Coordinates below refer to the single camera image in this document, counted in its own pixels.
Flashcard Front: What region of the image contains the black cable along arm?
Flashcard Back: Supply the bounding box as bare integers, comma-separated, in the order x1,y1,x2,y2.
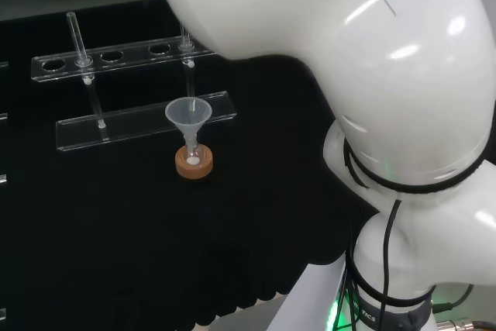
381,198,402,331

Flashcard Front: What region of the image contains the black cable with plug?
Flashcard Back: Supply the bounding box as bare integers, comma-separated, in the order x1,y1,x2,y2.
432,283,476,311

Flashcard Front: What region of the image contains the clear acrylic funnel stand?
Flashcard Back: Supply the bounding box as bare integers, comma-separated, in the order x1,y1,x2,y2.
30,11,238,153

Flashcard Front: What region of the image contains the black bench cloth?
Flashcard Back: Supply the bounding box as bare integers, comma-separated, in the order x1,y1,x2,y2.
0,0,363,327

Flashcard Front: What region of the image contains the small clear round-bottom flask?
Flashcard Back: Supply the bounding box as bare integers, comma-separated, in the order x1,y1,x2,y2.
184,140,202,166

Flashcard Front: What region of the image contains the translucent plastic funnel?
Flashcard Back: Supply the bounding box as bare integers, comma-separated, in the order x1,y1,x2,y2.
165,98,212,153

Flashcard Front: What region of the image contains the brown cork ring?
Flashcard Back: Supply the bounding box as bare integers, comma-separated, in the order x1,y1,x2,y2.
174,146,215,181

